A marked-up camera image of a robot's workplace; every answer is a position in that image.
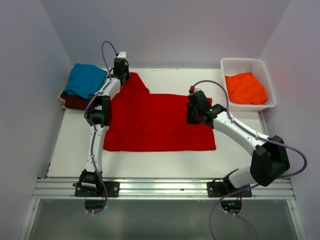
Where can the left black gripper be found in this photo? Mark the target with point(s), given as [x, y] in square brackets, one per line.
[127, 77]

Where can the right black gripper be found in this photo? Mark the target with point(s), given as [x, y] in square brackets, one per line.
[189, 120]

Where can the red t shirt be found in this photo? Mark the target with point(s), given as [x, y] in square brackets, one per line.
[153, 122]

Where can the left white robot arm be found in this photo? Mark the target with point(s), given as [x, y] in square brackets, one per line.
[98, 114]

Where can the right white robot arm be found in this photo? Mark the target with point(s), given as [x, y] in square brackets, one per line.
[269, 159]

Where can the folded blue t shirt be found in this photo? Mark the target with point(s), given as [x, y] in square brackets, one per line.
[84, 80]

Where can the orange t shirt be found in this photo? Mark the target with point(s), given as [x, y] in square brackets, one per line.
[245, 89]

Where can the folded maroon t shirt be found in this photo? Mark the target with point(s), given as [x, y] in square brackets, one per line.
[75, 102]

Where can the white plastic basket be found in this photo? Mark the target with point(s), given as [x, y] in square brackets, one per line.
[232, 66]

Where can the folded beige t shirt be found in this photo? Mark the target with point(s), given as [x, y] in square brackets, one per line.
[62, 100]

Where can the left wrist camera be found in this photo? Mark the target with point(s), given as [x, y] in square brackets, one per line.
[122, 55]

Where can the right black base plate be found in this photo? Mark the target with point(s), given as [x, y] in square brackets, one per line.
[215, 189]

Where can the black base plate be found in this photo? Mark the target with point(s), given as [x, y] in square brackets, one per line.
[215, 189]
[112, 188]

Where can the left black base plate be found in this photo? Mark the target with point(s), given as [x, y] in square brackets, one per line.
[112, 188]

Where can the aluminium rail frame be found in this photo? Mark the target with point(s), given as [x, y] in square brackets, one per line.
[144, 175]

